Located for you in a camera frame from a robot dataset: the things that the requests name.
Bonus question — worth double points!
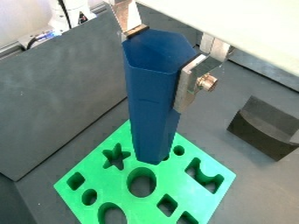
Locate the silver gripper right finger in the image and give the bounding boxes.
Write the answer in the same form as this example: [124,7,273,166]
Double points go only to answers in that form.
[172,33,233,113]

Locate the blue hexagonal prism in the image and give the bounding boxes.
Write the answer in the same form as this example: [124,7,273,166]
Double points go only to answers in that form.
[123,29,196,165]

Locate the dark grey mat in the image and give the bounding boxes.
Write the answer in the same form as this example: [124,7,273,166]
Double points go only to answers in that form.
[0,11,127,181]

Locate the black block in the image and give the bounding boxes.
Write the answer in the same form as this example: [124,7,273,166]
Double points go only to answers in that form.
[228,96,299,161]

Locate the green shape sorter board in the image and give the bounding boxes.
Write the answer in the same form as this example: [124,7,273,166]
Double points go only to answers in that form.
[53,122,236,224]

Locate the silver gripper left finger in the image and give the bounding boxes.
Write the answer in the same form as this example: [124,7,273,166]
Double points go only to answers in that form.
[103,0,148,39]

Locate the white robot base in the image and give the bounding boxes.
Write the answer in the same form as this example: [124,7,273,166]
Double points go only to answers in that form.
[18,0,96,50]

